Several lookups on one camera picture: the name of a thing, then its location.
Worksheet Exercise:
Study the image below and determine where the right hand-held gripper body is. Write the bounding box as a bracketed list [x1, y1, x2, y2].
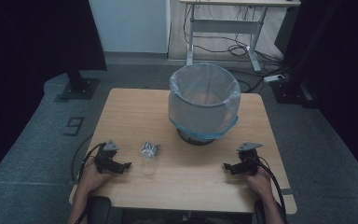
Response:
[236, 141, 264, 176]

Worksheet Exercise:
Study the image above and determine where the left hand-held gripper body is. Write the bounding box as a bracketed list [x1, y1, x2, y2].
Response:
[94, 139, 120, 175]

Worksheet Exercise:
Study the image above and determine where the crushed clear plastic bottle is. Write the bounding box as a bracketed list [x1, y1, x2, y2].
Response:
[139, 140, 162, 176]

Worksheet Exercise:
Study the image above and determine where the black trash bin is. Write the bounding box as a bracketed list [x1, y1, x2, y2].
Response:
[176, 128, 217, 147]

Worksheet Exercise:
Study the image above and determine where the bin with blue bag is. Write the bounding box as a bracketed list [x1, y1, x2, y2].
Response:
[167, 63, 242, 140]

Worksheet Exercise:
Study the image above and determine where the person's right hand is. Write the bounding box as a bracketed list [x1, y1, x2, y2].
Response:
[245, 167, 275, 201]

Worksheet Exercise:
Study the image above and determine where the person's left hand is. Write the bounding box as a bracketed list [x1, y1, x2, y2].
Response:
[79, 160, 113, 196]

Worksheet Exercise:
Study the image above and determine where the black stand base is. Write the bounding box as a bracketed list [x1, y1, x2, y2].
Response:
[59, 68, 102, 101]

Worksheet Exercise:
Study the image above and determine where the white power strip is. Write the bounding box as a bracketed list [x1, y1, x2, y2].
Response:
[263, 74, 285, 84]

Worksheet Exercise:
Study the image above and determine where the black curtain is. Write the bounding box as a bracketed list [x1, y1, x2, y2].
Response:
[0, 0, 108, 188]
[274, 0, 358, 185]

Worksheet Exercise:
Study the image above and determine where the white partition panel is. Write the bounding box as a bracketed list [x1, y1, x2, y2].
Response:
[88, 0, 172, 54]

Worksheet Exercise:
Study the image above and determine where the left hand-held gripper cable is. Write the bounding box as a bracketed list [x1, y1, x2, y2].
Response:
[73, 142, 106, 224]

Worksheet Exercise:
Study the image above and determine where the hand-held gripper cable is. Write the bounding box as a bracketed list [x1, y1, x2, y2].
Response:
[249, 157, 288, 218]
[73, 142, 106, 224]

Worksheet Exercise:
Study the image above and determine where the right hand-held gripper cable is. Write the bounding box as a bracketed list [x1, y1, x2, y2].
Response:
[249, 157, 288, 218]

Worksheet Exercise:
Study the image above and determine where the thin black floor cable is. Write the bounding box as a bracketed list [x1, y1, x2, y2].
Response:
[71, 133, 94, 183]

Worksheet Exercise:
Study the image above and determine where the black stand with base plate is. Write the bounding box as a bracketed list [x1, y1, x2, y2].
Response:
[269, 76, 320, 109]

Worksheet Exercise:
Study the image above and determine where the black floor cable bundle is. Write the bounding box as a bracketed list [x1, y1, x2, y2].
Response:
[227, 46, 291, 94]

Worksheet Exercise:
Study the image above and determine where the black hanging cable loop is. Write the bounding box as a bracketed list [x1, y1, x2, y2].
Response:
[182, 4, 250, 58]

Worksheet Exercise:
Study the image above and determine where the grey metal frame desk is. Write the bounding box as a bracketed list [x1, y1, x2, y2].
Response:
[179, 0, 302, 74]

